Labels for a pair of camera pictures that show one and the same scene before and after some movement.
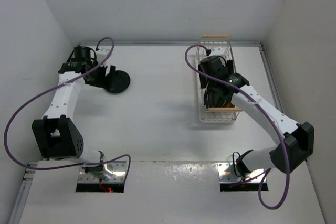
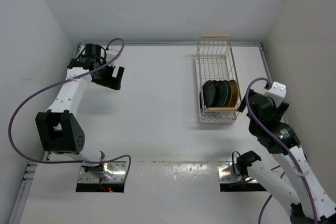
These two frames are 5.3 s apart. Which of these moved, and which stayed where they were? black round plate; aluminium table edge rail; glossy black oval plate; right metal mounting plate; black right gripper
Moved: black right gripper; black round plate; glossy black oval plate
Stayed: right metal mounting plate; aluminium table edge rail
